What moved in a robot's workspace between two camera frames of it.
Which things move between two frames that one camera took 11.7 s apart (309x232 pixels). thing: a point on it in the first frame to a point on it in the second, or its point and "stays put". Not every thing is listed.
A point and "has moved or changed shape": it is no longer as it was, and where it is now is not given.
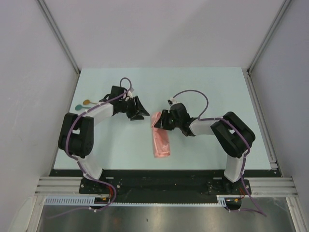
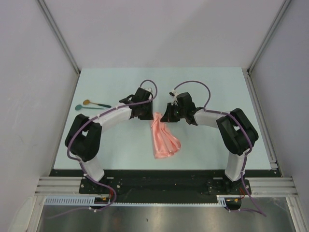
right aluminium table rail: (261, 121) stays put
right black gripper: (163, 123) to (168, 117)
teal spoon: (78, 107) stays put
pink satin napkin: (161, 137) has moved or changed shape
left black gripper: (140, 111) to (149, 115)
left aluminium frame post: (57, 34) stays put
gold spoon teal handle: (87, 102) stays put
